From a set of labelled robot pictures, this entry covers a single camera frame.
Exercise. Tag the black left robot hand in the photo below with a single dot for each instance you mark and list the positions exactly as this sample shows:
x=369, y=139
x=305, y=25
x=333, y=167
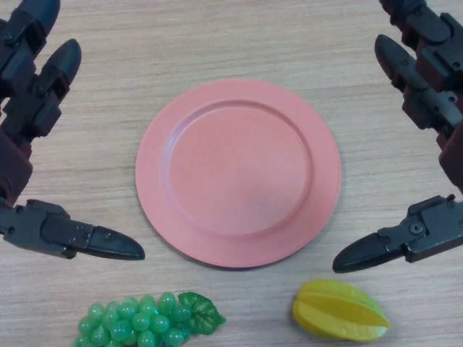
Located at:
x=21, y=108

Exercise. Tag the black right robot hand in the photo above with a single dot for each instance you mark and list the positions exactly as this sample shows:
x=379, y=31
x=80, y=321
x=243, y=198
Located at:
x=434, y=97

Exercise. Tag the green grape bunch with leaf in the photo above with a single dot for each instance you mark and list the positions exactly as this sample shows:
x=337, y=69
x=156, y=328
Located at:
x=141, y=321

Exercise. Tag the pink round plate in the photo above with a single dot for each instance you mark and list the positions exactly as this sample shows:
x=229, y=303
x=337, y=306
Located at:
x=238, y=173

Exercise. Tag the yellow starfruit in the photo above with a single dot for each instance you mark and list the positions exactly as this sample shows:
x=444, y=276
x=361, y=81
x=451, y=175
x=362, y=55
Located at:
x=336, y=314

